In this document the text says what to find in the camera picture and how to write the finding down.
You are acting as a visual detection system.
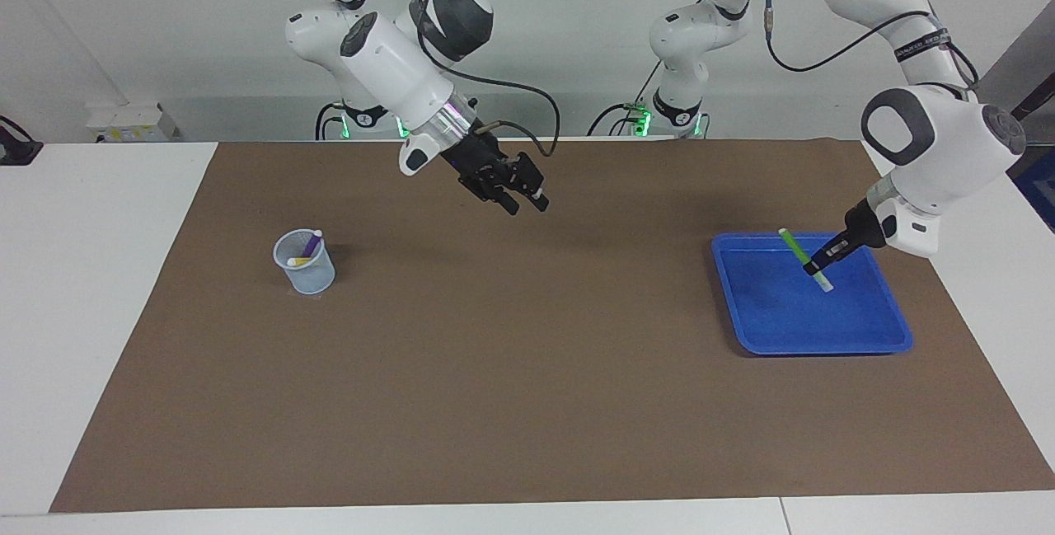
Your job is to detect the black stand pole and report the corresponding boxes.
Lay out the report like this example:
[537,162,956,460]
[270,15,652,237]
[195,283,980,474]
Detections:
[1010,73,1055,125]

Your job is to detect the blue plastic tray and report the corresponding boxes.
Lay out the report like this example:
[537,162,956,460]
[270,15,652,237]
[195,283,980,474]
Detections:
[710,232,914,356]

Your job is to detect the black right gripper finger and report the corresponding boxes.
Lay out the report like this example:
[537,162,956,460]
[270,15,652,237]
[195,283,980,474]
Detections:
[473,176,522,218]
[505,152,551,214]

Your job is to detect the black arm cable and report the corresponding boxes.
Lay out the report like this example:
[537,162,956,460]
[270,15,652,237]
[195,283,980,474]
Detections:
[268,0,561,160]
[762,0,982,92]

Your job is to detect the black base cable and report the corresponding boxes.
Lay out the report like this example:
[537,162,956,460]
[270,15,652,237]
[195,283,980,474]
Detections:
[316,101,347,141]
[587,63,664,138]

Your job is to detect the green pen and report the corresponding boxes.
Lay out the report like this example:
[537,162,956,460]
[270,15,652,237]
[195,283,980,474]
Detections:
[778,228,835,293]

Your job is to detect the light blue plastic cup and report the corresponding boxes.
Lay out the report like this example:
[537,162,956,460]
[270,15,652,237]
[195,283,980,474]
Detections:
[273,228,336,296]

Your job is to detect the white power box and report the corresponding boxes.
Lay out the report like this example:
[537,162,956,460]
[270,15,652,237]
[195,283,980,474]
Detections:
[87,102,178,143]

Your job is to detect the dark blue box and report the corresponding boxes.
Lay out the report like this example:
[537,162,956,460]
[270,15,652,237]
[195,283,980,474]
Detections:
[1015,149,1055,232]

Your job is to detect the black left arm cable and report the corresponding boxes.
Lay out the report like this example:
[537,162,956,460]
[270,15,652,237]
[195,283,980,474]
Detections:
[762,0,982,92]

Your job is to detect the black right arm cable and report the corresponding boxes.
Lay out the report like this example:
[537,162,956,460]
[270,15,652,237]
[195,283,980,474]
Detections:
[268,0,561,160]

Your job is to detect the black table clamp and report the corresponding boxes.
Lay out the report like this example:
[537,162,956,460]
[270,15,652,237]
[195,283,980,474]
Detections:
[0,115,44,167]

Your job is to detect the brown table mat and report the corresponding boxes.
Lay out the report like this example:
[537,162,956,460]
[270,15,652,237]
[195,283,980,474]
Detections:
[49,138,1055,514]

